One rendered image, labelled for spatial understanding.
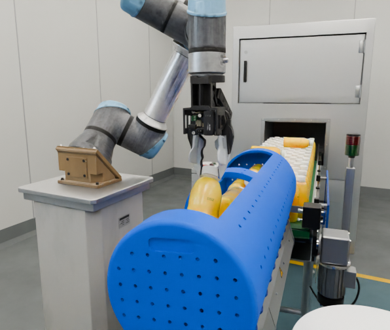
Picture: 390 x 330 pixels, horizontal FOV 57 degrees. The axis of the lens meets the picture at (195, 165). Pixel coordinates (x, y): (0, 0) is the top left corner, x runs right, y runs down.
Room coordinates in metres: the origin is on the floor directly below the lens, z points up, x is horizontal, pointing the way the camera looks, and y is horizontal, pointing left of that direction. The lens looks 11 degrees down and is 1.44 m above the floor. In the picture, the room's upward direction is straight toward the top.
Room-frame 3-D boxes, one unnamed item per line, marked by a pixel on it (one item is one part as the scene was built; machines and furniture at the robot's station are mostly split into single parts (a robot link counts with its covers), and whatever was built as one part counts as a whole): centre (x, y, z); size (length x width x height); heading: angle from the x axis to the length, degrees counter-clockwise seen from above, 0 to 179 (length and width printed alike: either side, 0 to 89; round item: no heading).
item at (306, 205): (1.39, -0.47, 0.95); 0.10 x 0.07 x 0.10; 70
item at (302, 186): (1.54, -0.47, 0.98); 0.07 x 0.07 x 0.17
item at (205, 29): (0.75, -0.02, 1.58); 0.09 x 0.08 x 0.11; 7
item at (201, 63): (0.75, -0.03, 1.50); 0.08 x 0.08 x 0.05
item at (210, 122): (0.74, -0.02, 1.42); 0.09 x 0.08 x 0.12; 161
